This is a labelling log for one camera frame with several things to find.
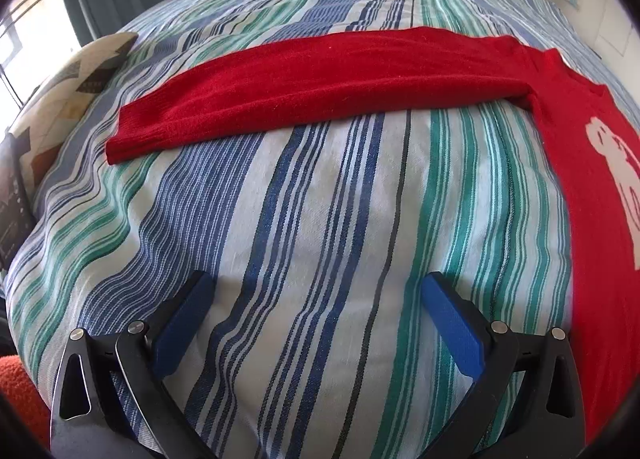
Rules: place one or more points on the red knit sweater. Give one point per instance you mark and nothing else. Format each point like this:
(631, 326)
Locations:
(300, 84)

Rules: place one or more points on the white wardrobe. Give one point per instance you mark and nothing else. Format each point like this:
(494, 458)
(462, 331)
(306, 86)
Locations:
(612, 34)

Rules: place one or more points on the dark flat panel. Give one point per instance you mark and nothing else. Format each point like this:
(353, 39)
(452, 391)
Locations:
(12, 199)

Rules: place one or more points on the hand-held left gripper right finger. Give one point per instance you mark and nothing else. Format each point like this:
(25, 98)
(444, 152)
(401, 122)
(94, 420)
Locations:
(452, 324)

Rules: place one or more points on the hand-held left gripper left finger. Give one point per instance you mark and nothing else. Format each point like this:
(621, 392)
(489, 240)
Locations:
(182, 324)

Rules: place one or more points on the striped bed cover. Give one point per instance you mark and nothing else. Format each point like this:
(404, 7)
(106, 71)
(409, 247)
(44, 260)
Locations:
(325, 214)

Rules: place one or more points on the orange fuzzy cloth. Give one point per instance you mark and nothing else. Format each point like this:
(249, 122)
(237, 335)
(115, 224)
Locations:
(22, 389)

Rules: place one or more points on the geometric patterned pillow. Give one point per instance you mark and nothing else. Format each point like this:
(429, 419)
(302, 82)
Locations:
(75, 84)

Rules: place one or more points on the window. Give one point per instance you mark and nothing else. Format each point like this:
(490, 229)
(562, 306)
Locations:
(30, 24)

